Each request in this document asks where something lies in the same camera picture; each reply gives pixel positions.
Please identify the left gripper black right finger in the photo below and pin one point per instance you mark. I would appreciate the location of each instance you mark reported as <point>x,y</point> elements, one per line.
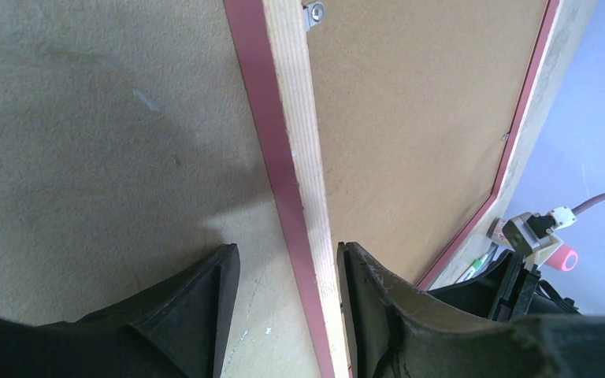
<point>395,329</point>

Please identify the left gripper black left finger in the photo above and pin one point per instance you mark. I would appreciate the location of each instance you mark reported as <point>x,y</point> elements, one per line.
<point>176,328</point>

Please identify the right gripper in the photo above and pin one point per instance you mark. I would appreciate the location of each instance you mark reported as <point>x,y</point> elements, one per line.
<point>504,291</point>

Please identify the brown cardboard backing board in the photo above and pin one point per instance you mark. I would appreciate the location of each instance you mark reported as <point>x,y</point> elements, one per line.
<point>413,100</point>

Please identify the pink wooden photo frame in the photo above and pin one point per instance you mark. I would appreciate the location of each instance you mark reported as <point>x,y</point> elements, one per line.
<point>274,58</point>

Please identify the green marker pen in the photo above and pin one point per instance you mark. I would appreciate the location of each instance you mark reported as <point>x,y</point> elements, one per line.
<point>472,270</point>

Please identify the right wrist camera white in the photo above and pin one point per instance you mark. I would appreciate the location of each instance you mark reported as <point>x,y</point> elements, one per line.
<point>554,220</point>

